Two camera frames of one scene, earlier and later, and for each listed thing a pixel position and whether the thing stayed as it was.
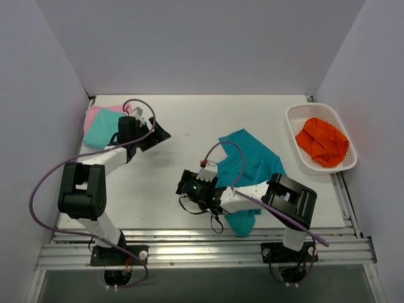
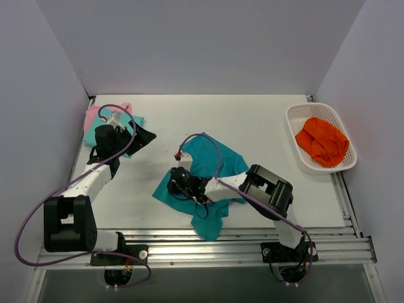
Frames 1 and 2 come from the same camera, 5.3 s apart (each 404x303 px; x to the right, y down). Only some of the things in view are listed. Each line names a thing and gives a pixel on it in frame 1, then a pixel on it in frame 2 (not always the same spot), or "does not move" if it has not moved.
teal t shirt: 260,165 -> 210,158
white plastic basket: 322,143 does not move
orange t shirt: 324,142 does not move
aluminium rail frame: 69,249 does not move
